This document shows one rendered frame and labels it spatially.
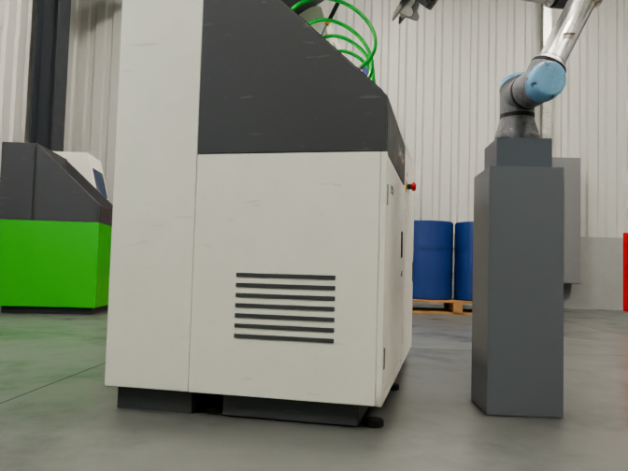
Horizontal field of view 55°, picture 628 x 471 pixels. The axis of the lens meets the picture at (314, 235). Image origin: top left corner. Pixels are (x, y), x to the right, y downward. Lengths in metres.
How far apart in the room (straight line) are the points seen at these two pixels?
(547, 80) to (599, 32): 7.83
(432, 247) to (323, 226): 5.07
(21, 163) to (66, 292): 1.19
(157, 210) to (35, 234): 3.82
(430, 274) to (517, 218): 4.76
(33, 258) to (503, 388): 4.43
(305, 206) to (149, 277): 0.53
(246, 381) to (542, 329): 0.95
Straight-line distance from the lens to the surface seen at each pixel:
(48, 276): 5.64
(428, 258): 6.77
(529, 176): 2.07
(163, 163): 1.93
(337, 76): 1.82
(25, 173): 5.77
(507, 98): 2.19
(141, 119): 2.00
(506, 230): 2.04
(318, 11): 2.69
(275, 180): 1.79
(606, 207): 9.32
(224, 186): 1.84
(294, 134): 1.80
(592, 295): 9.18
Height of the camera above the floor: 0.45
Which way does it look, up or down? 3 degrees up
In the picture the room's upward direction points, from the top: 2 degrees clockwise
